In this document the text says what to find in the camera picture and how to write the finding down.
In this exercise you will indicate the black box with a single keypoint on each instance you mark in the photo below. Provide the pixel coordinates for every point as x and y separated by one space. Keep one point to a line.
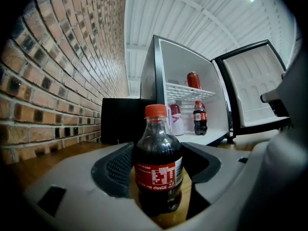
120 119

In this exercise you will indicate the cola drink bottle red cap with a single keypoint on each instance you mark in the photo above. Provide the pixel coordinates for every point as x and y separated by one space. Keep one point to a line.
157 157
200 119

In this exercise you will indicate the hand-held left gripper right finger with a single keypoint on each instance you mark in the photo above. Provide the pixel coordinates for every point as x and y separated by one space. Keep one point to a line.
223 167

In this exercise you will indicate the black mini fridge white interior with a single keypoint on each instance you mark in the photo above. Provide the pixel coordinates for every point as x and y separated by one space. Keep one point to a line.
183 64

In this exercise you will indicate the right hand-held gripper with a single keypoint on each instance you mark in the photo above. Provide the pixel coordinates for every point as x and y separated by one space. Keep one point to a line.
293 88

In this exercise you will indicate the red drink can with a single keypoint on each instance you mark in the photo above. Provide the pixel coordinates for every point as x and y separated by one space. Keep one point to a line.
194 80

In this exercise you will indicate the wooden table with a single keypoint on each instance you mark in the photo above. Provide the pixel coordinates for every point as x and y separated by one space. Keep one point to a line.
60 154

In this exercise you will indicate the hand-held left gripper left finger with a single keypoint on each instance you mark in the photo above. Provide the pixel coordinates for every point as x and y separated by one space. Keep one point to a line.
79 177

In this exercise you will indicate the white and magenta drink can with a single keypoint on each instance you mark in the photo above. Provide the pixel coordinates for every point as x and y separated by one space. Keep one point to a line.
176 121

